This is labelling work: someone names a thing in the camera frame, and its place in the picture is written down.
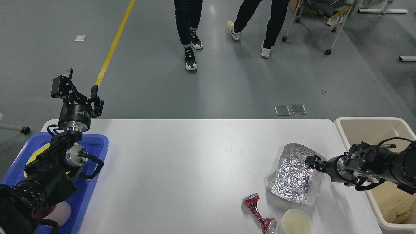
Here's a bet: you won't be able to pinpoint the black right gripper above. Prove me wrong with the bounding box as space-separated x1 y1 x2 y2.
305 155 347 183

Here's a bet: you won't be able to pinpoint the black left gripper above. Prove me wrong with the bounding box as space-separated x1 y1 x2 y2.
51 68 104 132

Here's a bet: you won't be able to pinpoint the foil tray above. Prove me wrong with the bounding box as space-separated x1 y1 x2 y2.
267 143 326 206

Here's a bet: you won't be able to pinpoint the yellow plate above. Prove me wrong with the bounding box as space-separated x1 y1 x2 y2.
24 143 79 178

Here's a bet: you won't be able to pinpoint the crushed red can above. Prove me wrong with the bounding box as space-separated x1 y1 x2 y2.
242 193 278 234

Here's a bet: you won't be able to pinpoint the brown paper bag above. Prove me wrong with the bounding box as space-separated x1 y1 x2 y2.
370 182 416 225

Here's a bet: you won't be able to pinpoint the pink mug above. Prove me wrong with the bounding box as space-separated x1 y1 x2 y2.
33 201 72 227

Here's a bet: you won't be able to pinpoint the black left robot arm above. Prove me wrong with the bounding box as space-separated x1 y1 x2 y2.
0 68 104 234

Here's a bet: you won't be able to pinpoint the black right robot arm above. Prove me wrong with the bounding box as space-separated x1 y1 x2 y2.
305 139 416 195

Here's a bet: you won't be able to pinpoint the metal floor plates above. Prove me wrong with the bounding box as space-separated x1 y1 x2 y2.
274 105 307 116

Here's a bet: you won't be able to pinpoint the beige plastic bin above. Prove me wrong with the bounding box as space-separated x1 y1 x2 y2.
335 117 416 234

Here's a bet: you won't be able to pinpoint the person in black trousers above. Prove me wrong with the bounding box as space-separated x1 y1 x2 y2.
174 0 203 71

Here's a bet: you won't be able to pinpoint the white rolling chair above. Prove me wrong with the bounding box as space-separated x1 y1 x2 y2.
282 0 358 55

